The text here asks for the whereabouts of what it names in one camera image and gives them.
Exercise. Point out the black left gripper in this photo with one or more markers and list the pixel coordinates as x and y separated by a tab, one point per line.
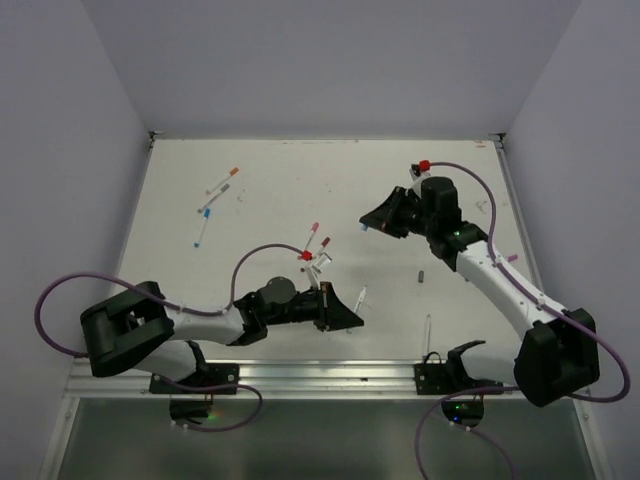
335	315

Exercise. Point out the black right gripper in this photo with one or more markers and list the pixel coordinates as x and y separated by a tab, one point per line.
385	216

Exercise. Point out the dark red capped white marker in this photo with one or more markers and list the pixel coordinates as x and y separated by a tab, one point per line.
323	246

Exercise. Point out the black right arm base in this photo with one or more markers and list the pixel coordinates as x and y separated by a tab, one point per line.
435	375

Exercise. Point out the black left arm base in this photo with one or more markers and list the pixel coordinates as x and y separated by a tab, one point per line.
208	380

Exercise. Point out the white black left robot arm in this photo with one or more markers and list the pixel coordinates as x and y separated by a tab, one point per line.
132	331

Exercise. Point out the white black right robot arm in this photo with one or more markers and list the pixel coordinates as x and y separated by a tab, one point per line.
557	355

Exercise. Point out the orange capped white marker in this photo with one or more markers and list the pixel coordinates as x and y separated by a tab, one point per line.
222	181

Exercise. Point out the grey capped marker far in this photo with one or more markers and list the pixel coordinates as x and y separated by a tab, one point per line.
215	196

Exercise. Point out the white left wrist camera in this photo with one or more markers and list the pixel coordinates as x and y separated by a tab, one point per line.
314	268

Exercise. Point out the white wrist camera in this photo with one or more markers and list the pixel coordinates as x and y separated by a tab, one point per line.
419	171
314	268

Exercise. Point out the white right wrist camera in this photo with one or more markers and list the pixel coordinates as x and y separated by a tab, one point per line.
419	171

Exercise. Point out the aluminium mounting rail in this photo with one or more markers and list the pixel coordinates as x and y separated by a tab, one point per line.
276	379

